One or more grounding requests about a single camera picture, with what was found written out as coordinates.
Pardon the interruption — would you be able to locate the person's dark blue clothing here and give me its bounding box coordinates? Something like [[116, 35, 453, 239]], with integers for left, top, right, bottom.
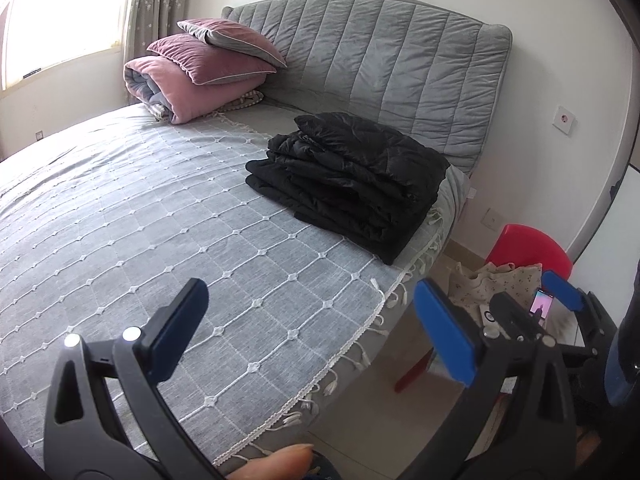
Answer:
[[602, 240, 640, 411]]

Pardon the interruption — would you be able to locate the cream floral cloth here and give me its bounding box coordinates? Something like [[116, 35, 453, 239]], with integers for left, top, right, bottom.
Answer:
[[447, 261, 543, 321]]

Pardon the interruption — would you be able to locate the red plastic chair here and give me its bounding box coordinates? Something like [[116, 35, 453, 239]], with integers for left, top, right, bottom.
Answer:
[[395, 224, 573, 393]]

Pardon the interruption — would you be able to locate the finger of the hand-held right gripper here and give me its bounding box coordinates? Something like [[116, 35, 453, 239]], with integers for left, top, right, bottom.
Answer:
[[542, 270, 619, 358], [489, 290, 547, 343]]

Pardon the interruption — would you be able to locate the black matte folded garment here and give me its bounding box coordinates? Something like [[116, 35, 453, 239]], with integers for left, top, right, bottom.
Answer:
[[244, 157, 443, 266]]

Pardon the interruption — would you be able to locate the black puffer jacket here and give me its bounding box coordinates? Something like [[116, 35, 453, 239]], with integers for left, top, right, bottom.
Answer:
[[266, 111, 451, 206]]

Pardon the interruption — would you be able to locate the grey floral curtain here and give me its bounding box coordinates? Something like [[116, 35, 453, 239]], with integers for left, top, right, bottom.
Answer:
[[121, 0, 191, 63]]

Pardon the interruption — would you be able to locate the bright window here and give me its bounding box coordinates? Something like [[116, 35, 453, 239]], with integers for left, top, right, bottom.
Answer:
[[0, 0, 132, 92]]

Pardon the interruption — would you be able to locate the grey bed with lattice cover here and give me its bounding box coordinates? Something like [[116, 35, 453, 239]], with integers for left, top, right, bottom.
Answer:
[[0, 105, 446, 466]]

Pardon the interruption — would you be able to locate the grey quilted headboard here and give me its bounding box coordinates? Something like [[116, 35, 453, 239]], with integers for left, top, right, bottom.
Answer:
[[220, 0, 514, 261]]

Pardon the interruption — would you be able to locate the beige patterned cloth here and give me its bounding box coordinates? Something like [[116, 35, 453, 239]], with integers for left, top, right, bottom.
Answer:
[[220, 89, 265, 112]]

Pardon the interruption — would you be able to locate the small white device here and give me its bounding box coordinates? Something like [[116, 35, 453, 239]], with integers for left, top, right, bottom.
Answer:
[[479, 305, 501, 338]]

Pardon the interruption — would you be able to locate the large pink velvet pillow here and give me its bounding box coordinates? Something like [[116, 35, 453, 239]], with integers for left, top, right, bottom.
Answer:
[[146, 34, 288, 87]]

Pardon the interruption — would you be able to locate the white panel door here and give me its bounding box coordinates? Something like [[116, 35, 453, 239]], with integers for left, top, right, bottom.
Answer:
[[567, 0, 640, 266]]

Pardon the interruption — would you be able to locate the small pink grey pillow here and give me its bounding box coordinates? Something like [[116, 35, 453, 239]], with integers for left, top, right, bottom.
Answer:
[[176, 18, 275, 61]]

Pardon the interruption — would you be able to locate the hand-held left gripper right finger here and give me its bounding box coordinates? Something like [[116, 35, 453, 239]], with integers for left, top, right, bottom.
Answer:
[[400, 279, 586, 480]]

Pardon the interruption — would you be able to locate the pink folded quilt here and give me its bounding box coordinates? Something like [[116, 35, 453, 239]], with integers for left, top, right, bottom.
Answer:
[[123, 55, 266, 125]]

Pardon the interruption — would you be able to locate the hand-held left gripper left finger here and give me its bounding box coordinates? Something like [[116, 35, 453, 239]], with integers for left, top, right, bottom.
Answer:
[[44, 277, 226, 480]]

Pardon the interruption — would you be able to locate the smartphone with lit screen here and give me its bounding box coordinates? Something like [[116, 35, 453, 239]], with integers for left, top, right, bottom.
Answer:
[[530, 289, 555, 331]]

